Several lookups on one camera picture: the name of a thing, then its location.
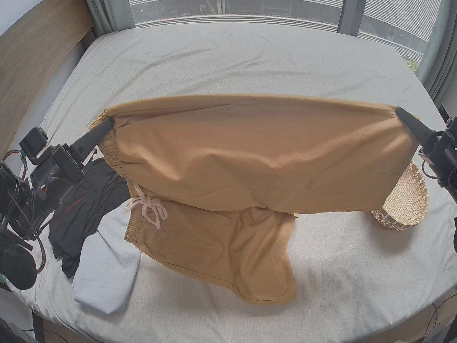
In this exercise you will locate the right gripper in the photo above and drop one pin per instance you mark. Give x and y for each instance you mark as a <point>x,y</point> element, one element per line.
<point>442,163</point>

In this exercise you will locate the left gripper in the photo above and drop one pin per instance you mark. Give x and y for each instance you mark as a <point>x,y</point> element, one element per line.
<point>57,177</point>

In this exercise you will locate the tan shorts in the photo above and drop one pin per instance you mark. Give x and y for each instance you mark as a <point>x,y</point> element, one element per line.
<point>250,155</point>

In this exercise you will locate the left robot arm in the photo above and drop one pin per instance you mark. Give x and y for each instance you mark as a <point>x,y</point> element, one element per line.
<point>14,227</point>

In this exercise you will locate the black garment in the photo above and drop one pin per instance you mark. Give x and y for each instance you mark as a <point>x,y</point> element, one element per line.
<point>92,198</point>

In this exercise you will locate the round woven basket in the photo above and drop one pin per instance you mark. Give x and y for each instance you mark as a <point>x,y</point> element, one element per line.
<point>403,198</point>

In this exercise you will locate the pale grey garment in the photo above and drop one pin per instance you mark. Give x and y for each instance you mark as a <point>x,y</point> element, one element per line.
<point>107,270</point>

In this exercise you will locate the bed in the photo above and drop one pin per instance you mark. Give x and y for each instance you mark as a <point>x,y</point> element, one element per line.
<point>250,59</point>

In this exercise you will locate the grey-green curtain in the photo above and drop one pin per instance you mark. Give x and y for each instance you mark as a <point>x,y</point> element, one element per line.
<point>439,48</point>
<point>103,2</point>

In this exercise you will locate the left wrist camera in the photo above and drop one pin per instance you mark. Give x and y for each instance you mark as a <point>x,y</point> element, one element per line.
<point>34,143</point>

